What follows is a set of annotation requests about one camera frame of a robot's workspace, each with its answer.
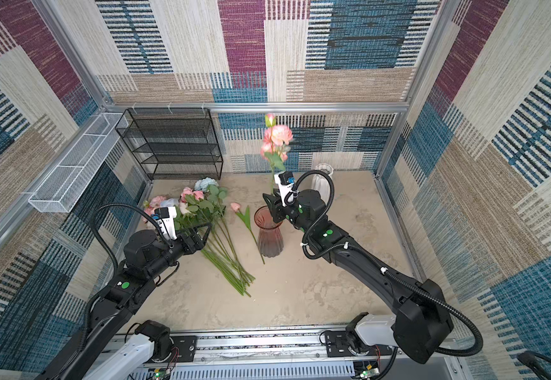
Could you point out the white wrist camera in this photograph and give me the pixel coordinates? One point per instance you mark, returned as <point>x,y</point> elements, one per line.
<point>285,182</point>
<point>165,217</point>

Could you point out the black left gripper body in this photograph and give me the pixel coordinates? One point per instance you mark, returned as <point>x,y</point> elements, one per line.
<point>183,247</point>

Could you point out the white ribbed ceramic vase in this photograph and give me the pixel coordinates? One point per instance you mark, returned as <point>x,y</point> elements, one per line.
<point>320,184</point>

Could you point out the pink tulip with leaves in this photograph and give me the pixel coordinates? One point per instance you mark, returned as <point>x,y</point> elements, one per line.
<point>244,216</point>

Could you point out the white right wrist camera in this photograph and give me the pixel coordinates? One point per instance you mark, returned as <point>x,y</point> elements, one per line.
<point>285,182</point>

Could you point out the pink rose spray stem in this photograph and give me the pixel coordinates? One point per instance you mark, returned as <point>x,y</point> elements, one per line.
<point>276,144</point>

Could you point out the black wire shelf rack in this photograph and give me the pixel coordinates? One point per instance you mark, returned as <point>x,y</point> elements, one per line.
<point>171,144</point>

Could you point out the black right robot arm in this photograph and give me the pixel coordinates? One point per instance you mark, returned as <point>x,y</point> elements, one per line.
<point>424,323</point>

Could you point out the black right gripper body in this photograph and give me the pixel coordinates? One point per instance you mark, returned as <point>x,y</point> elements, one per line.
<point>276,207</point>

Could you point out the pile of artificial flowers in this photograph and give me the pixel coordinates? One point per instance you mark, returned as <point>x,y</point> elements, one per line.
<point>203,203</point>

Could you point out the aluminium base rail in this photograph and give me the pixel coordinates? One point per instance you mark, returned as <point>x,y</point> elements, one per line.
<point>293,352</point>

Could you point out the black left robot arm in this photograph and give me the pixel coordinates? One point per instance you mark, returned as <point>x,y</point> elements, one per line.
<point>148,254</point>

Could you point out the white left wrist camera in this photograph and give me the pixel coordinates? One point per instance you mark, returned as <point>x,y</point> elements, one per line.
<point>165,217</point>

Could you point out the white wire mesh basket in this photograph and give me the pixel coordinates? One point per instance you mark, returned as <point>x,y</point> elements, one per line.
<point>64,186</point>

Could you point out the red glass vase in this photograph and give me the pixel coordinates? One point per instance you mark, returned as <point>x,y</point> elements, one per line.
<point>270,240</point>

